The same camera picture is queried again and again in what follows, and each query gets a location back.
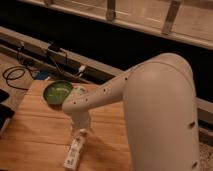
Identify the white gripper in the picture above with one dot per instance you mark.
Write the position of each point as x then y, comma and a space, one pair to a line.
81, 121

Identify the white plastic bottle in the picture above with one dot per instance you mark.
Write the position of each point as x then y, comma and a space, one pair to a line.
76, 147

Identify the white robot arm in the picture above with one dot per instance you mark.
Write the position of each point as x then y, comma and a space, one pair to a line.
160, 110

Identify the green ceramic bowl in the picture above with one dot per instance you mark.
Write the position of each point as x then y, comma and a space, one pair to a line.
56, 92

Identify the blue object behind table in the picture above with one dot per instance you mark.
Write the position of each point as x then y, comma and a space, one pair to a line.
42, 75

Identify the dark object at left edge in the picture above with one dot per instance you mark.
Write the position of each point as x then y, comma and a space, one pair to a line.
5, 111

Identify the black device on rail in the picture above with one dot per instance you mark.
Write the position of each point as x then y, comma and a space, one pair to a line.
54, 47

